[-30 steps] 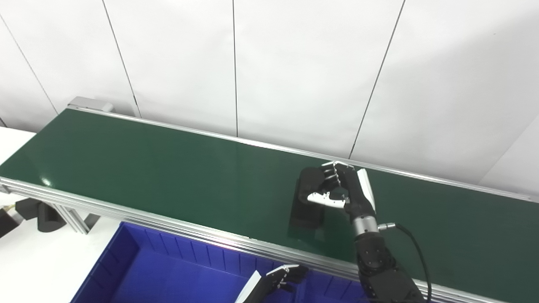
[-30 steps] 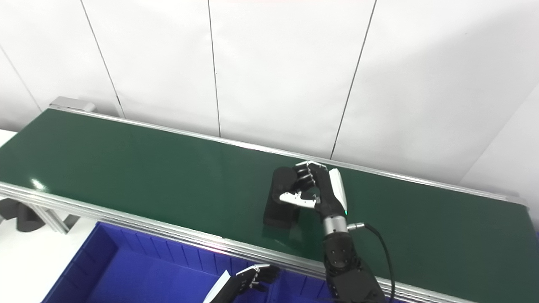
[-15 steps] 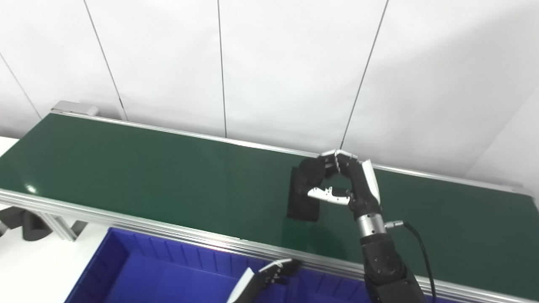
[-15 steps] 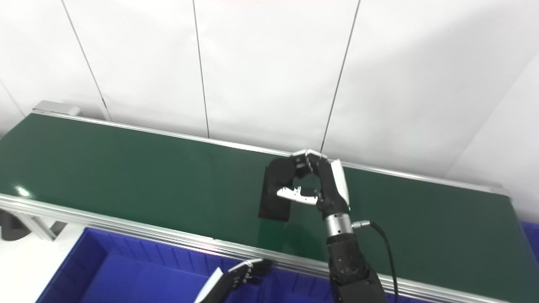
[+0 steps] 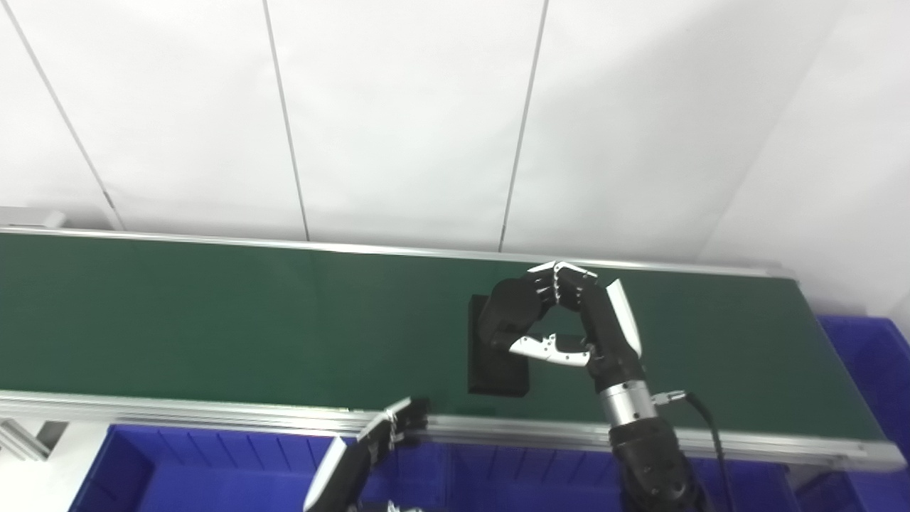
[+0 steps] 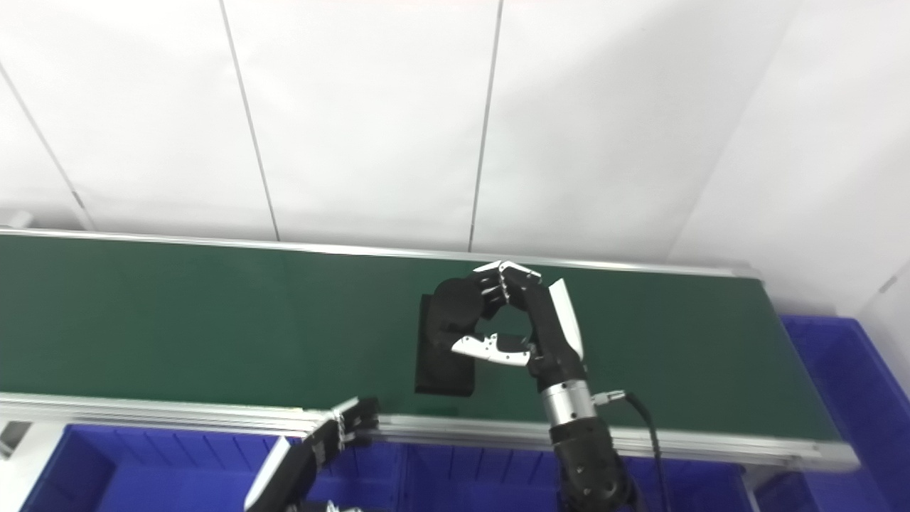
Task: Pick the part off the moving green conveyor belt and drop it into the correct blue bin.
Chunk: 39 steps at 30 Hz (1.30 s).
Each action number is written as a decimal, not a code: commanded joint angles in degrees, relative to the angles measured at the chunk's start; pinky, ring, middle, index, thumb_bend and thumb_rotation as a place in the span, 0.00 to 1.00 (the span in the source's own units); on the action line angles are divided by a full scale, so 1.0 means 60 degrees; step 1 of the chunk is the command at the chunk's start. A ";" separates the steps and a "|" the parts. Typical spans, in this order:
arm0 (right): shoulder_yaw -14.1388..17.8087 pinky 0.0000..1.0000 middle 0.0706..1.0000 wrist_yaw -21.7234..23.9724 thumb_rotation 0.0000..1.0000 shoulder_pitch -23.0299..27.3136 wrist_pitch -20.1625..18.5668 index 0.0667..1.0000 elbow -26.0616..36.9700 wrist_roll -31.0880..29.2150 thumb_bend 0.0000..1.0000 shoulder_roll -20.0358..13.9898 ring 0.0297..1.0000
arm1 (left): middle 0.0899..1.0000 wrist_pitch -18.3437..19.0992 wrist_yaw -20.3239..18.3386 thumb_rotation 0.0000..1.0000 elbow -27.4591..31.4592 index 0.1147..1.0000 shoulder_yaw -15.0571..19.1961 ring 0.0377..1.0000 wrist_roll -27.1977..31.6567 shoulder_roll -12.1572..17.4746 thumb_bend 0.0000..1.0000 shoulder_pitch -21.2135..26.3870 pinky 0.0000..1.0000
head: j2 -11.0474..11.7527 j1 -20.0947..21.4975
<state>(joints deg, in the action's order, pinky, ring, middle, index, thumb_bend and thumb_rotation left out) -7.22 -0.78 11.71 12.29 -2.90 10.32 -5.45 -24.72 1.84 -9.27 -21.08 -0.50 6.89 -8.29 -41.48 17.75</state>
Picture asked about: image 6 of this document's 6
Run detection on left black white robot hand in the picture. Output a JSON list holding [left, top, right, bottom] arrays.
[[244, 396, 381, 512]]

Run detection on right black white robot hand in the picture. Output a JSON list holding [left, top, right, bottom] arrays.
[[451, 260, 588, 389]]

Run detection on black cylinder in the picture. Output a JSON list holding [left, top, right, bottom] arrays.
[[414, 277, 510, 398]]

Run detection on blue plastic bin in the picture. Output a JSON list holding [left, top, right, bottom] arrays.
[[393, 439, 756, 512], [20, 424, 407, 512], [752, 314, 910, 512]]

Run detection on green conveyor belt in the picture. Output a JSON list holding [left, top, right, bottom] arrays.
[[0, 228, 862, 474]]

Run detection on aluminium conveyor leg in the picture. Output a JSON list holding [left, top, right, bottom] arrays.
[[739, 465, 784, 512], [0, 420, 33, 460]]

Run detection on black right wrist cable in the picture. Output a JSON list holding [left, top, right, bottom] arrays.
[[592, 388, 670, 512]]

